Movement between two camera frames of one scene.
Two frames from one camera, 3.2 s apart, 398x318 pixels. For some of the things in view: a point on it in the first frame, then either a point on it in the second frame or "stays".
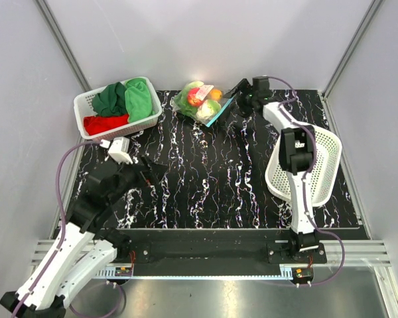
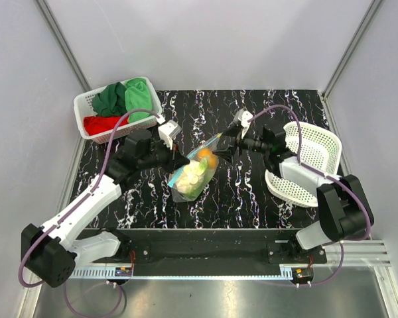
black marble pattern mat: [215, 175] stays
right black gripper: [244, 87] to [233, 131]
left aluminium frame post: [50, 21] stays
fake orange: [215, 95] to [212, 158]
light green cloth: [138, 99] stays
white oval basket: [324, 177] stays
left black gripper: [158, 169] to [176, 159]
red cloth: [99, 124] stays
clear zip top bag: [202, 103] to [193, 181]
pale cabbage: [207, 109] to [190, 177]
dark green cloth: [111, 101] stays
